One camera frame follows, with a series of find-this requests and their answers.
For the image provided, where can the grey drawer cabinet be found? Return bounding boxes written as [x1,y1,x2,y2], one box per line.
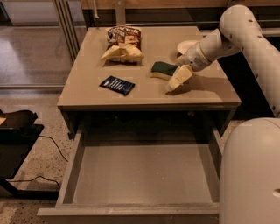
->
[58,26,241,133]

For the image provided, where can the white paper bowl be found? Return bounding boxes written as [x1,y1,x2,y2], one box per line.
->
[177,40,198,55]

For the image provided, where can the black stand with tray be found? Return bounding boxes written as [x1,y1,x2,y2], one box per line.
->
[0,110,59,200]

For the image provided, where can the green and yellow sponge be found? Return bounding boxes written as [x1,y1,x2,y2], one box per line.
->
[150,61,179,81]

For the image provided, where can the metal support bracket left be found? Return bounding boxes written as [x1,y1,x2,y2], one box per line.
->
[115,0,126,25]

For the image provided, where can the black floor cable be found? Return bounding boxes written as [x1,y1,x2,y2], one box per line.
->
[8,134,69,189]

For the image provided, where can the dark blue snack packet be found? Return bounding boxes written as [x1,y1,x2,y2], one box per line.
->
[100,76,135,96]

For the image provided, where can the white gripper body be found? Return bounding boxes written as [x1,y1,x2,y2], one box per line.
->
[183,42,212,72]

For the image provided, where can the open grey top drawer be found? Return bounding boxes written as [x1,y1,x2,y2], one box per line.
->
[38,117,221,224]

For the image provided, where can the brown chip bag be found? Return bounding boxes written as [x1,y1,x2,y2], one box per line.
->
[101,25,144,63]

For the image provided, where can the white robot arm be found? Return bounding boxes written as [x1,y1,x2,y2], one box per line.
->
[176,4,280,224]

